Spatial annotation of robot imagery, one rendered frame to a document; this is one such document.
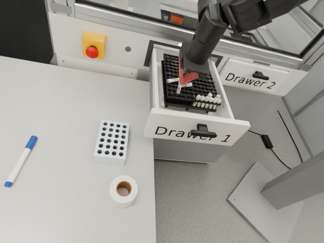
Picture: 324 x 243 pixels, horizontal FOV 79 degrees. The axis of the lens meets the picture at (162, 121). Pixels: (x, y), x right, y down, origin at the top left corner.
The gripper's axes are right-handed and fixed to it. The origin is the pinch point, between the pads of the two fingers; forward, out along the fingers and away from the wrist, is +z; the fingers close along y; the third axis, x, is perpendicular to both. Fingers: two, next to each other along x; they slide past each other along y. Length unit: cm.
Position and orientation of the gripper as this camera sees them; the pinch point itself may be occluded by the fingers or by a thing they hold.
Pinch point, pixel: (182, 80)
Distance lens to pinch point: 58.2
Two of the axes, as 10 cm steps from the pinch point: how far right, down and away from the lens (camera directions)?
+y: 0.1, -8.5, 5.2
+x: -9.6, -1.6, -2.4
